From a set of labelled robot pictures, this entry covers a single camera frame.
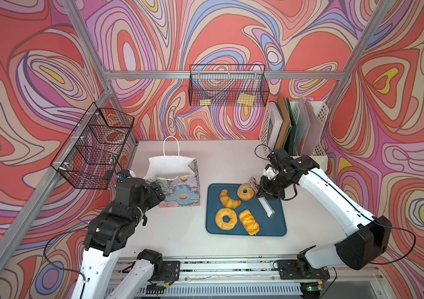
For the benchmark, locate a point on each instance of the striped twisted bread roll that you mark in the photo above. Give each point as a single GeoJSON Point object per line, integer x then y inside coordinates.
{"type": "Point", "coordinates": [249, 223]}

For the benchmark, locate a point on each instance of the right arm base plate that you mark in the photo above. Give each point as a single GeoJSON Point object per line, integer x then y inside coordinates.
{"type": "Point", "coordinates": [299, 268]}

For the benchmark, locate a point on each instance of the pale pink folder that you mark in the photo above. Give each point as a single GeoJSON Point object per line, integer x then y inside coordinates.
{"type": "Point", "coordinates": [310, 128]}

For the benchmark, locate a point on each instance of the metal serving tongs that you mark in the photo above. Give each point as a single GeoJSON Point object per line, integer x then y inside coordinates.
{"type": "Point", "coordinates": [262, 198]}

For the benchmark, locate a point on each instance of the small yellow sticky note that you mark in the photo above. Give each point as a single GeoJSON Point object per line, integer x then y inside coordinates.
{"type": "Point", "coordinates": [206, 102]}

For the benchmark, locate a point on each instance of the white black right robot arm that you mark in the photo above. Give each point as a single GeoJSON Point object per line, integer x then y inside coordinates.
{"type": "Point", "coordinates": [366, 235]}

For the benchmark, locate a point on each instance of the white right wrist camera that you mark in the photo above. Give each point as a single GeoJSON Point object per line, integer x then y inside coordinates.
{"type": "Point", "coordinates": [270, 173]}

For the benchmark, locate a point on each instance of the floral paper gift bag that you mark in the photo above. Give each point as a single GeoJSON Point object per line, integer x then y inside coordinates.
{"type": "Point", "coordinates": [177, 175]}

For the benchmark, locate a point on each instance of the golden croissant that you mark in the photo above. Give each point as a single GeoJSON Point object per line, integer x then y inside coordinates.
{"type": "Point", "coordinates": [228, 202]}

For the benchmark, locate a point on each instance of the black wire basket back wall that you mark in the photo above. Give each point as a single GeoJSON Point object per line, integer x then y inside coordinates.
{"type": "Point", "coordinates": [223, 83]}

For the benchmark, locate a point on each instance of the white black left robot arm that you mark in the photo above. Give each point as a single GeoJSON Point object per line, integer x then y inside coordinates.
{"type": "Point", "coordinates": [107, 236]}

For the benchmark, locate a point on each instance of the green circuit board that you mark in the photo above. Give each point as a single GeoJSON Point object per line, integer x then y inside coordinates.
{"type": "Point", "coordinates": [156, 289]}

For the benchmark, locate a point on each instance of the teal plastic tray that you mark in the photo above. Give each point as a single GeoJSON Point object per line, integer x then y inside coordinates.
{"type": "Point", "coordinates": [269, 227]}

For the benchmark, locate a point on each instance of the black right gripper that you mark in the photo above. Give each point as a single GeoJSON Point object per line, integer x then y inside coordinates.
{"type": "Point", "coordinates": [264, 189]}

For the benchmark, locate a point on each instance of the white perforated file organizer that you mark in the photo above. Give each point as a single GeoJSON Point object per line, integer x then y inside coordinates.
{"type": "Point", "coordinates": [322, 112]}

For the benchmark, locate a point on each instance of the grey portrait book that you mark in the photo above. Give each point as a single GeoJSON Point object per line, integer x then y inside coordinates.
{"type": "Point", "coordinates": [275, 124]}

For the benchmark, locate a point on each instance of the glazed ring donut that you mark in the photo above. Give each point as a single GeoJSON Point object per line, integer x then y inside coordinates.
{"type": "Point", "coordinates": [245, 192]}
{"type": "Point", "coordinates": [226, 219]}

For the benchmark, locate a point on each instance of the dark green folder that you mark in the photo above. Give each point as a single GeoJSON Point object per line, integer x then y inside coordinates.
{"type": "Point", "coordinates": [289, 144]}

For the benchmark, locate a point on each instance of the black wire basket side wall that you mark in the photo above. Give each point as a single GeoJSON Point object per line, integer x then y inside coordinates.
{"type": "Point", "coordinates": [92, 153]}

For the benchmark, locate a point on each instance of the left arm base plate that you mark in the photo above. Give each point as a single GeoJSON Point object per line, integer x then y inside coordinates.
{"type": "Point", "coordinates": [167, 271]}

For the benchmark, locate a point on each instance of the large yellow sticky note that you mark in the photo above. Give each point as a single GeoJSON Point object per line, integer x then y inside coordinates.
{"type": "Point", "coordinates": [246, 99]}

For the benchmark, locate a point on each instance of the brown folder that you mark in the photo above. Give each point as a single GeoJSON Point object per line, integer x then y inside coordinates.
{"type": "Point", "coordinates": [284, 109]}

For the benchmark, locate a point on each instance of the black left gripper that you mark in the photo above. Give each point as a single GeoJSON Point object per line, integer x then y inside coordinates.
{"type": "Point", "coordinates": [154, 195]}

